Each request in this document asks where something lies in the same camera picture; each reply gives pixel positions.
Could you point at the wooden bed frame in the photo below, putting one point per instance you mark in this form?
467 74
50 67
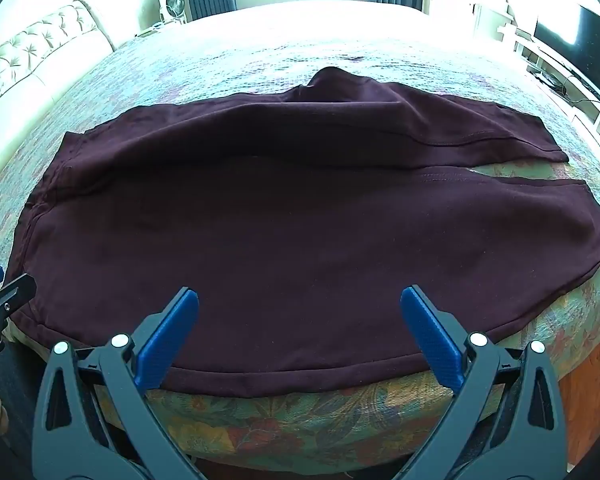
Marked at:
590 400

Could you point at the white fan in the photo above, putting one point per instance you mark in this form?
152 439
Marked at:
171 5

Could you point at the floral bedspread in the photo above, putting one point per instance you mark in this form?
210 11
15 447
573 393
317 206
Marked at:
180 80

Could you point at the cream tufted headboard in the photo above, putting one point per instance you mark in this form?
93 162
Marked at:
30 70

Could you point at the maroon pants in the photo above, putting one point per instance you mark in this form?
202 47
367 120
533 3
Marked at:
280 235

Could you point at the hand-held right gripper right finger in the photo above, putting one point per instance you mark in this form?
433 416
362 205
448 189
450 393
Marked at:
432 335

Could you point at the black television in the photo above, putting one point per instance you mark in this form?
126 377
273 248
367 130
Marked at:
580 45

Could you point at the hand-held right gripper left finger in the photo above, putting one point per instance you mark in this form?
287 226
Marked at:
167 335

